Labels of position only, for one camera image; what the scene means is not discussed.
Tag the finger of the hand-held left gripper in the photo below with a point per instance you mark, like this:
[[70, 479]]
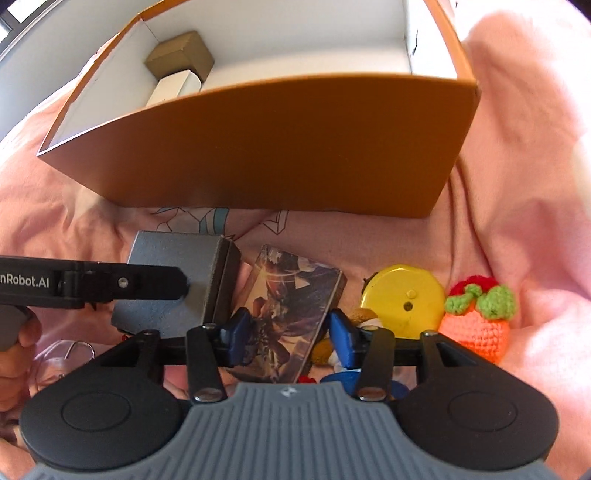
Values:
[[138, 284]]

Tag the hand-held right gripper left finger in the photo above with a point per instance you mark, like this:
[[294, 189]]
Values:
[[239, 328]]

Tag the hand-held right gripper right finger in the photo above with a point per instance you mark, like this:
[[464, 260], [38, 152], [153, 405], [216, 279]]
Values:
[[340, 334]]

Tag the orange plush bear blue jacket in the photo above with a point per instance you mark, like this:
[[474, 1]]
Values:
[[344, 381]]

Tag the dark grey box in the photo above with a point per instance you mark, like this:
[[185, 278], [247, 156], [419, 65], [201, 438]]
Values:
[[171, 249]]

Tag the printed picture box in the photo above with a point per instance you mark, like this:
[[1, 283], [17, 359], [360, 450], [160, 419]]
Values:
[[286, 295]]

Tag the orange storage box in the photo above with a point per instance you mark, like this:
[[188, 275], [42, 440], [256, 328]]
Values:
[[277, 152]]

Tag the person's left hand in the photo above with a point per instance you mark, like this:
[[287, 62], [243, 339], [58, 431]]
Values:
[[14, 374]]

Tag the yellow round disc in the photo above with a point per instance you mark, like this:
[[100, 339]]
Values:
[[401, 295]]

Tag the orange crocheted fruit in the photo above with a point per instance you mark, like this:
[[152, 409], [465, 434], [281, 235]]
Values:
[[475, 332]]

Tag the pink printed blanket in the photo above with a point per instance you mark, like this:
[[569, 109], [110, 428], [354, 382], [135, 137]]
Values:
[[508, 230]]

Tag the white cardboard box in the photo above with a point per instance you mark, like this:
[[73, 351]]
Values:
[[171, 87]]

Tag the small brown cardboard box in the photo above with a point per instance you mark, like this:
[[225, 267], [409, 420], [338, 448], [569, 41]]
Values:
[[180, 55]]

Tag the window frame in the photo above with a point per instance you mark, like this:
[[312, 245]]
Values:
[[14, 18]]

